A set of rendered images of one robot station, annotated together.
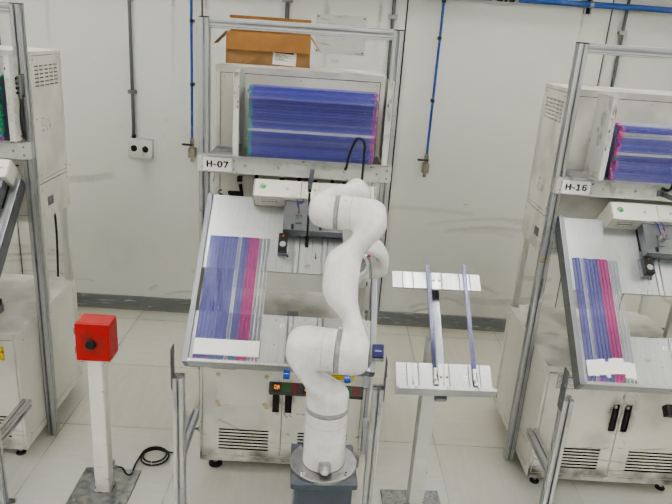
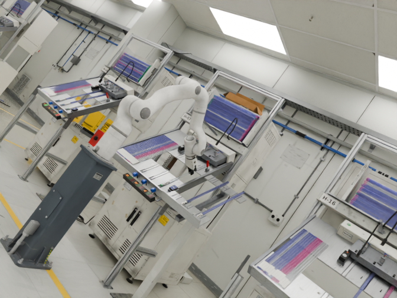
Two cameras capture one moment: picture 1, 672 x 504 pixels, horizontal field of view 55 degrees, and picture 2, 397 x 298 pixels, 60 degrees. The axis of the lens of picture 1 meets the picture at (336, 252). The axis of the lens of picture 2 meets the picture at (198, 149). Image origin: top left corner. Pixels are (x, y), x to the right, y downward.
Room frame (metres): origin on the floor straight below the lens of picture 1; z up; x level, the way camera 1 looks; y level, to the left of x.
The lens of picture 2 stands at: (0.20, -1.59, 0.92)
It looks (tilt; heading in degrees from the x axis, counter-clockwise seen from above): 4 degrees up; 37
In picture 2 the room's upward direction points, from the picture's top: 36 degrees clockwise
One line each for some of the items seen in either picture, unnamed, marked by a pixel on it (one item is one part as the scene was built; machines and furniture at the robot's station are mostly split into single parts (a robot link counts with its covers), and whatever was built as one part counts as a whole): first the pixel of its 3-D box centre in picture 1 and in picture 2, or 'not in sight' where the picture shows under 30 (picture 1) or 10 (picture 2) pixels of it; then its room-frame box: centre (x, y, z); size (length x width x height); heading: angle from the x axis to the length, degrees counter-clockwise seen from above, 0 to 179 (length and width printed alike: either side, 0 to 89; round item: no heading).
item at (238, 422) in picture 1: (286, 377); (149, 232); (2.71, 0.19, 0.31); 0.70 x 0.65 x 0.62; 91
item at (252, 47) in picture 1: (292, 43); (249, 104); (2.89, 0.24, 1.82); 0.68 x 0.30 x 0.20; 91
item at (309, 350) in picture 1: (318, 368); (127, 114); (1.57, 0.03, 1.00); 0.19 x 0.12 x 0.24; 83
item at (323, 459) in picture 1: (325, 436); (108, 144); (1.56, -0.01, 0.79); 0.19 x 0.19 x 0.18
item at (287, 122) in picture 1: (312, 123); (229, 119); (2.59, 0.13, 1.52); 0.51 x 0.13 x 0.27; 91
